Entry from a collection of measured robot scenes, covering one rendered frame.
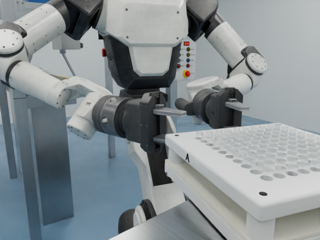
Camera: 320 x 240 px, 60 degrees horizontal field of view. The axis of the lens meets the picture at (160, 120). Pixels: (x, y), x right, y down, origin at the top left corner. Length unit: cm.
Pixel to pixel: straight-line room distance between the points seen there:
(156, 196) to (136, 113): 38
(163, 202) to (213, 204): 51
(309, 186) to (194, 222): 14
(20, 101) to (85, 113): 97
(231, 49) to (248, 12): 429
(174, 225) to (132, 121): 26
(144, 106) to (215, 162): 21
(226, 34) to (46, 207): 155
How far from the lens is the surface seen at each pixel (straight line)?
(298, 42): 466
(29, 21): 84
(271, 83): 490
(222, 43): 102
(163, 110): 52
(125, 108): 56
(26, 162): 166
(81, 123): 64
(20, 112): 159
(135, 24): 88
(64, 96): 71
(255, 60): 98
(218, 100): 63
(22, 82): 72
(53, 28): 86
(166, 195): 87
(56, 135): 186
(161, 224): 37
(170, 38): 91
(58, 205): 204
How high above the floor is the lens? 109
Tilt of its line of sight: 13 degrees down
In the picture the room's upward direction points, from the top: straight up
